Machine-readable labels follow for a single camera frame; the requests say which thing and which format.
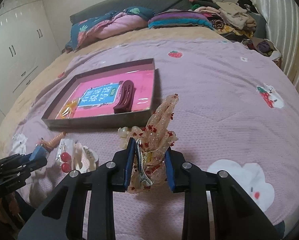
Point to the sheer sequin bow hair clip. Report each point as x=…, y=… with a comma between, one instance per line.
x=154, y=139

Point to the pile of mixed clothes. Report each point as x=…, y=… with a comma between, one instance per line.
x=239, y=22

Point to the dark grey headboard cushion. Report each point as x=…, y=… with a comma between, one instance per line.
x=102, y=8

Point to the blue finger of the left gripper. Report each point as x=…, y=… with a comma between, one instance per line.
x=38, y=152

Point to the yellow rings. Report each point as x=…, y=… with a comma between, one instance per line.
x=68, y=109

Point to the cream flower hair clip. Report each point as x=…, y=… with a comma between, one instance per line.
x=123, y=133

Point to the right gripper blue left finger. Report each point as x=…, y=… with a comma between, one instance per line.
x=130, y=151

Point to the white hair claw clip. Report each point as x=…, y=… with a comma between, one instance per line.
x=85, y=159

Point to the white wardrobe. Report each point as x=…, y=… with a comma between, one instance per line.
x=27, y=47

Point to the shallow brown cardboard box lid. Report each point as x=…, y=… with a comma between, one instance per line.
x=114, y=121

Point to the dark maroon hair claw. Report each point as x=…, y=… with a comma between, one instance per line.
x=126, y=98

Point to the navy pink strawberry comforter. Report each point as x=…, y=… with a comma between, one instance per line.
x=112, y=23

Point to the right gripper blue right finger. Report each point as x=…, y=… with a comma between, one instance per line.
x=169, y=169

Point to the red ball earrings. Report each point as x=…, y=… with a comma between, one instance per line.
x=65, y=155

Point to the purple teal striped blanket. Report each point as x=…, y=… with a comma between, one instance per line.
x=179, y=18

